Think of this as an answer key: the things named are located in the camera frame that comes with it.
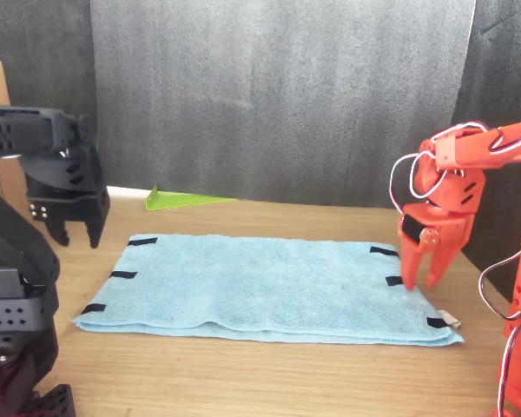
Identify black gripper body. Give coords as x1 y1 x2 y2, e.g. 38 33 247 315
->
19 142 111 222

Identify thin white servo cable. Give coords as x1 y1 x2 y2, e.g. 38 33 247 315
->
389 122 505 217
478 249 521 417

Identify green plastic wedge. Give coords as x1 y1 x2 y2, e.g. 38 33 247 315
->
145 185 240 213

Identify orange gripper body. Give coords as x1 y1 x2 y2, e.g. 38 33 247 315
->
398 152 487 253

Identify dark grey felt sheet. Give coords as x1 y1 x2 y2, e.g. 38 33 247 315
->
425 0 521 301
0 0 97 192

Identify light blue towel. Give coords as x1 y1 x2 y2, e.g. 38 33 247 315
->
71 233 465 348

